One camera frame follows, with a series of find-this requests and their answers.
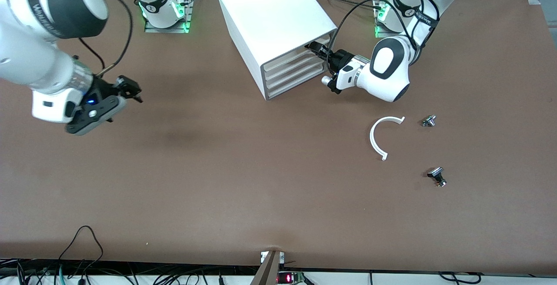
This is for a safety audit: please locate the white plastic drawer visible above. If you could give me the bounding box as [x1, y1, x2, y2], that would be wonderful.
[266, 68, 331, 90]
[262, 44, 333, 70]
[265, 59, 330, 80]
[267, 77, 333, 100]

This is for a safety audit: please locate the white drawer cabinet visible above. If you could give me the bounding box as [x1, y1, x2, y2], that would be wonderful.
[215, 0, 338, 101]

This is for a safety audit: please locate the white curved plastic arc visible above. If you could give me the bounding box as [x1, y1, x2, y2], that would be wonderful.
[369, 116, 406, 161]

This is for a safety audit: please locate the small black-headed metal part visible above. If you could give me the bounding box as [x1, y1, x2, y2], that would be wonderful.
[427, 167, 447, 188]

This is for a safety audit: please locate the red LED display device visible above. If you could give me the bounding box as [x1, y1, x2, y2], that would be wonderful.
[278, 272, 306, 285]

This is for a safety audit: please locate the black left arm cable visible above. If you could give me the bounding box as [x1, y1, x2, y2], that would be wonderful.
[330, 0, 441, 61]

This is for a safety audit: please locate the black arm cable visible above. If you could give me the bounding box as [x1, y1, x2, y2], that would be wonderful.
[330, 0, 441, 61]
[26, 0, 134, 79]

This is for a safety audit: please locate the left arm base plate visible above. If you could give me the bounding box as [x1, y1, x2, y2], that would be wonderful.
[373, 0, 421, 39]

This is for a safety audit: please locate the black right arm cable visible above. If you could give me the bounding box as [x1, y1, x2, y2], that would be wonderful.
[26, 0, 134, 79]

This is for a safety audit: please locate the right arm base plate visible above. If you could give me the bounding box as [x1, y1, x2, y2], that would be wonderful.
[144, 0, 195, 34]

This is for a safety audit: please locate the black looped cable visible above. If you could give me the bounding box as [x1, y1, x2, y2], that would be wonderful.
[58, 225, 104, 273]

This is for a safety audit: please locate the tangled cable bundle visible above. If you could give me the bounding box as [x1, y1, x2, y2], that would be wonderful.
[0, 258, 146, 285]

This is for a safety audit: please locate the brown camera stand beam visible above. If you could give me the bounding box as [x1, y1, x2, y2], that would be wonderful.
[250, 250, 286, 285]

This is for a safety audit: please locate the black cable under table edge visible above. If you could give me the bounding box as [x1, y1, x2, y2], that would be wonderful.
[439, 272, 483, 285]

